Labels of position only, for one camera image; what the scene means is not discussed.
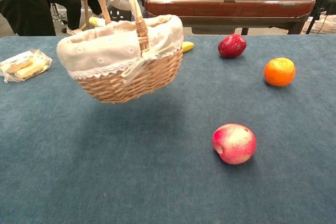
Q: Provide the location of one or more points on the wicker basket with cloth liner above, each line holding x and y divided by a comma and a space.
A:
118, 87

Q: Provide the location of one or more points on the orange fruit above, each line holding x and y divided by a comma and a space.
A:
279, 73

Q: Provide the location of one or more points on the black-headed plush doll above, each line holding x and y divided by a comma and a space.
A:
118, 15

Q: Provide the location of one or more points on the white sneaker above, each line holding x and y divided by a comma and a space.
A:
74, 31

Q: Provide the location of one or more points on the wheeled stool base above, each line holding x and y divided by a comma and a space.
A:
59, 18

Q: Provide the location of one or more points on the person in black clothes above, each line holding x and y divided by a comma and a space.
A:
29, 16

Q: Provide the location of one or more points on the yellow banana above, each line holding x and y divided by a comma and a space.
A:
187, 47

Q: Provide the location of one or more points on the clear bag of bread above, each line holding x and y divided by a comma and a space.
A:
25, 66

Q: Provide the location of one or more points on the brown mahjong table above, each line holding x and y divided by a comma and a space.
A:
225, 9

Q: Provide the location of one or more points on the dark red fruit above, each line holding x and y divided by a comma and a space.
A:
232, 46

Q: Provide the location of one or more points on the blue table cloth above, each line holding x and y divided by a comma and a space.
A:
131, 169

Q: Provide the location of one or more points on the pink white peach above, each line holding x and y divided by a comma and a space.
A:
233, 144

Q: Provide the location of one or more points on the black tripod stand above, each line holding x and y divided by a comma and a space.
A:
319, 9

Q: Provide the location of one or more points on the white plastic crate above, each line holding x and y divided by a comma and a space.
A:
324, 26

